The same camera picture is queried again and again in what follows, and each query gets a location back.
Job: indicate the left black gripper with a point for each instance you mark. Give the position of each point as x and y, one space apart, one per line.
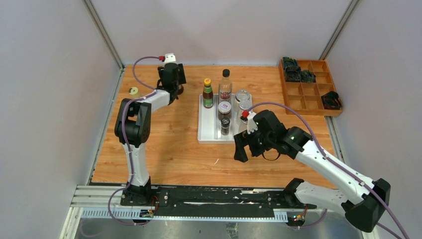
180 77

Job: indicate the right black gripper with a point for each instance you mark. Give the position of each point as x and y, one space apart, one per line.
241 140

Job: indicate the white-lid spice shaker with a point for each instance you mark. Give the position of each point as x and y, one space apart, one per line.
242 112

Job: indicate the small black-cap bottle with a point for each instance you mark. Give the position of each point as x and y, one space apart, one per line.
225 124

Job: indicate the yellow-cap green bottle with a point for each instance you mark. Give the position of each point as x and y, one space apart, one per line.
207 94

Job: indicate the brown jar white lid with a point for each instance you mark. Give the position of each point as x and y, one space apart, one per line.
224 110

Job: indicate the white divided plastic tray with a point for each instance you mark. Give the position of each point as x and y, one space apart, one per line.
209 124

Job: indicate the clear lidded glass jar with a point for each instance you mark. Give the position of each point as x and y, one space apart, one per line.
239 96

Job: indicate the black-cap clear sauce bottle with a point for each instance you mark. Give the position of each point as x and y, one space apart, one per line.
225 87

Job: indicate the yellow-cap small bottle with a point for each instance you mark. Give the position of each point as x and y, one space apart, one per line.
134 93

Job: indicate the red-lid sauce jar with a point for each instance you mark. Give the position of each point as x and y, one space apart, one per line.
181 89

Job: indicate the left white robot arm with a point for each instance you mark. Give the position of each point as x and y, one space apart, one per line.
133 126

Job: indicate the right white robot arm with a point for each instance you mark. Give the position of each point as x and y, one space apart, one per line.
361 199

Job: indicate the wooden compartment organizer box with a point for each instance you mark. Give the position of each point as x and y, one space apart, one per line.
308 98

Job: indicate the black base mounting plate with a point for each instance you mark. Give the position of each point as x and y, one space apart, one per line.
214 202

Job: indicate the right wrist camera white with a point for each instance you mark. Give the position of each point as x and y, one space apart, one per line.
251 124

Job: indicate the green cable bundle small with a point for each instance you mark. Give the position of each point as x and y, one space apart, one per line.
308 76

